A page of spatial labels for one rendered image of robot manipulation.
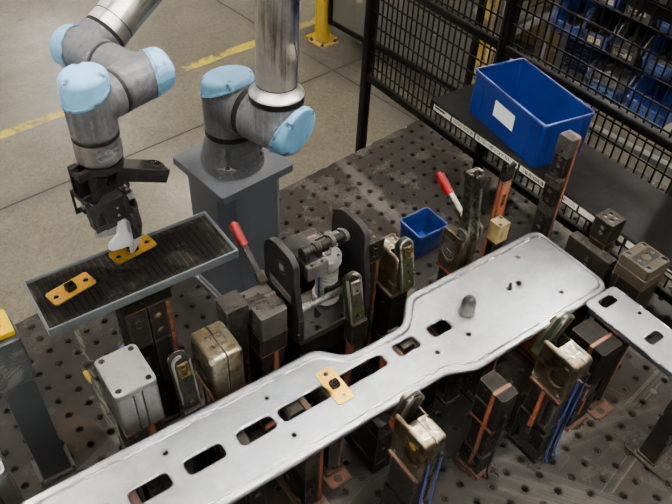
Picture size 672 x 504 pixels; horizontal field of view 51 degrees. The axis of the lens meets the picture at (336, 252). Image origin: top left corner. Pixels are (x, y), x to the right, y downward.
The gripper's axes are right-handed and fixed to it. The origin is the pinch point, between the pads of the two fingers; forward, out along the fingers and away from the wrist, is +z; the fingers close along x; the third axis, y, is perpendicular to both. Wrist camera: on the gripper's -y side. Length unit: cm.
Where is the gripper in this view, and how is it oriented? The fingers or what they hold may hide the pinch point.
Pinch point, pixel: (131, 242)
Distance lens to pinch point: 135.3
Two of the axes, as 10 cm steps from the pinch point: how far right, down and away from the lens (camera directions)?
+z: -0.4, 7.2, 6.9
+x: 7.0, 5.1, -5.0
